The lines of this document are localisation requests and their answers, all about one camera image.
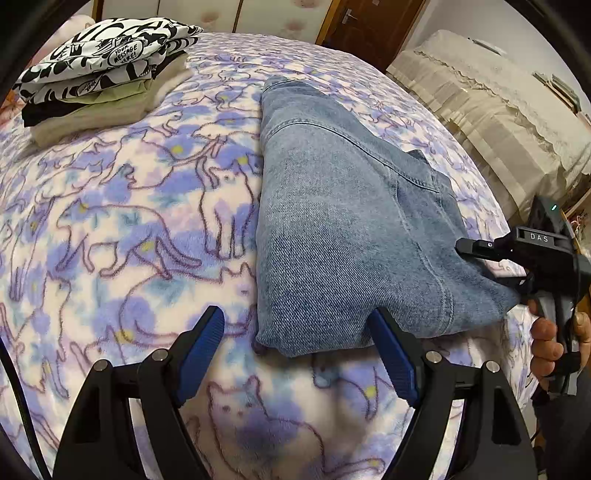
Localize blue denim jeans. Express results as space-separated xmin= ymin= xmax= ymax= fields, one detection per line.
xmin=254 ymin=75 xmax=522 ymax=358

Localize light green folded cloth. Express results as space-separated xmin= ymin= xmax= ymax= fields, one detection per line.
xmin=60 ymin=76 xmax=155 ymax=106

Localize pink pillow with orange print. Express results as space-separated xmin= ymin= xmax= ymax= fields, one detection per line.
xmin=0 ymin=89 xmax=28 ymax=124

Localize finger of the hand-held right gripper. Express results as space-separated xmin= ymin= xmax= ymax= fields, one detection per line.
xmin=455 ymin=236 xmax=509 ymax=265
xmin=489 ymin=273 xmax=533 ymax=294

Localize black and white printed cloth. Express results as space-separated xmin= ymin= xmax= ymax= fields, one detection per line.
xmin=14 ymin=16 xmax=204 ymax=106

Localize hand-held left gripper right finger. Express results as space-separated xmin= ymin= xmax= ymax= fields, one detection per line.
xmin=367 ymin=307 xmax=539 ymax=480

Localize brown wooden door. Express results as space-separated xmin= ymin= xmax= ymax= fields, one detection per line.
xmin=318 ymin=0 xmax=426 ymax=73

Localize purple cat print blanket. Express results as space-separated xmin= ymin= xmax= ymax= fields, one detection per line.
xmin=0 ymin=30 xmax=541 ymax=480

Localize person's right hand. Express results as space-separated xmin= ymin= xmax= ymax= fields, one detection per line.
xmin=526 ymin=298 xmax=591 ymax=384

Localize beige lace-covered furniture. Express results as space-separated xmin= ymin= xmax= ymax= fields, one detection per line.
xmin=385 ymin=30 xmax=591 ymax=224

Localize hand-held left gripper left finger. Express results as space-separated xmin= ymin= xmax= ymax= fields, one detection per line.
xmin=53 ymin=305 xmax=227 ymax=480

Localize cream folded cloth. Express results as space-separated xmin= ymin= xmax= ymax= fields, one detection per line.
xmin=30 ymin=55 xmax=195 ymax=148

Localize black folded cloth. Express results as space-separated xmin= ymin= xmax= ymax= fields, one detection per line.
xmin=21 ymin=55 xmax=188 ymax=129

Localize black cable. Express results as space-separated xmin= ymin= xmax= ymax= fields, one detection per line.
xmin=0 ymin=330 xmax=52 ymax=480

